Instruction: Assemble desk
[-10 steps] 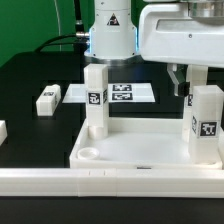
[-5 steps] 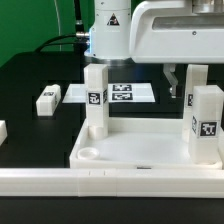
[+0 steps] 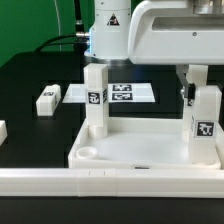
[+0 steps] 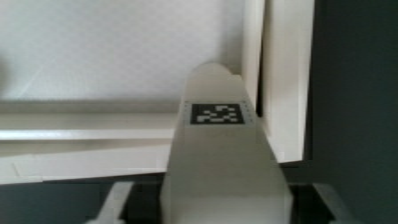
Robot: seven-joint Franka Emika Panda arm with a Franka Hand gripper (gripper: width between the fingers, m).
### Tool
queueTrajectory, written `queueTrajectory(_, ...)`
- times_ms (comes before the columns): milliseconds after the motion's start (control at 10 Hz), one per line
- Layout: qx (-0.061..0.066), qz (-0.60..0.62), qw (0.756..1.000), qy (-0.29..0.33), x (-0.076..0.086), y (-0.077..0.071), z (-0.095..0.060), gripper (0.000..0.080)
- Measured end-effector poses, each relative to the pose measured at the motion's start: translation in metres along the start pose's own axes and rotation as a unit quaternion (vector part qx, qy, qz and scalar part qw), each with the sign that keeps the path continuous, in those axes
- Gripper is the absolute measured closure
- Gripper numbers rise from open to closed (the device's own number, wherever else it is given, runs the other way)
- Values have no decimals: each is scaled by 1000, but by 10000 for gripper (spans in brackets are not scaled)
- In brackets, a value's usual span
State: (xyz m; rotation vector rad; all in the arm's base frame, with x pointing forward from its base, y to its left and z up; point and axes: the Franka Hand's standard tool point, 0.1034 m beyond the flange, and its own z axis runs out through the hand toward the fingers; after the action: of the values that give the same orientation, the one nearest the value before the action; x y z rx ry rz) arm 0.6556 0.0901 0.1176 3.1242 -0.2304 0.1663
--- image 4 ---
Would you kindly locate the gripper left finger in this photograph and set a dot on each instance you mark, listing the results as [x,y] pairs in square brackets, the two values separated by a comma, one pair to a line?
[130,206]

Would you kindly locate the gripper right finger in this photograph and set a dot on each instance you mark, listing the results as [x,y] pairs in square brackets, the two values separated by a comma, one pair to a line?
[318,205]

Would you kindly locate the white desk top tray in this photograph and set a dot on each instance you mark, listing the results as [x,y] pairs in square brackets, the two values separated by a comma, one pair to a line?
[96,58]

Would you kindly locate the white desk leg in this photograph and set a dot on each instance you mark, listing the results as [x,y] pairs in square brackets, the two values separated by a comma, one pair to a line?
[224,185]

